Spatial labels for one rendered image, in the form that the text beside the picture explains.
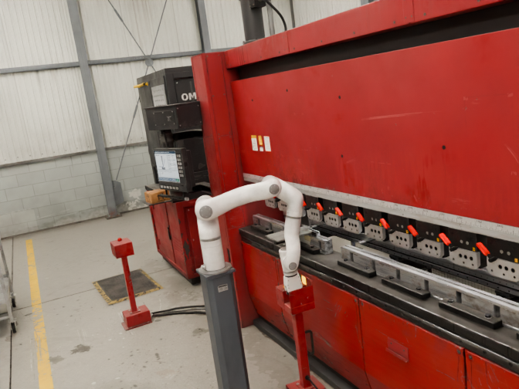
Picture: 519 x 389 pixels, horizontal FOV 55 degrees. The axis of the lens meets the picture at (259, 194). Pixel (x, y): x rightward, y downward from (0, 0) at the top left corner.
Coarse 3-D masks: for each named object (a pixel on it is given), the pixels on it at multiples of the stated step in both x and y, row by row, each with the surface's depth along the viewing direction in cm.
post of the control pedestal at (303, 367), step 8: (296, 320) 305; (296, 328) 306; (296, 336) 309; (304, 336) 309; (296, 344) 312; (304, 344) 309; (304, 352) 310; (304, 360) 311; (304, 368) 312; (304, 376) 313; (304, 384) 313
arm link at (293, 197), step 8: (272, 176) 287; (288, 184) 287; (280, 192) 288; (288, 192) 284; (296, 192) 284; (288, 200) 284; (296, 200) 283; (288, 208) 286; (296, 208) 284; (296, 216) 285
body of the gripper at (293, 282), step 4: (284, 276) 295; (288, 276) 293; (292, 276) 292; (296, 276) 295; (284, 280) 295; (288, 280) 293; (292, 280) 294; (296, 280) 295; (300, 280) 297; (284, 284) 296; (288, 284) 294; (292, 284) 295; (296, 284) 296; (300, 284) 297; (284, 288) 298; (288, 288) 294; (292, 288) 295; (296, 288) 296; (300, 288) 298; (288, 292) 295
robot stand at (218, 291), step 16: (224, 272) 283; (208, 288) 283; (224, 288) 285; (208, 304) 288; (224, 304) 286; (208, 320) 296; (224, 320) 287; (224, 336) 289; (240, 336) 295; (224, 352) 290; (240, 352) 295; (224, 368) 292; (240, 368) 296; (224, 384) 295; (240, 384) 297
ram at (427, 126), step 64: (384, 64) 240; (448, 64) 207; (512, 64) 181; (256, 128) 375; (320, 128) 300; (384, 128) 250; (448, 128) 214; (512, 128) 187; (384, 192) 260; (448, 192) 221; (512, 192) 192
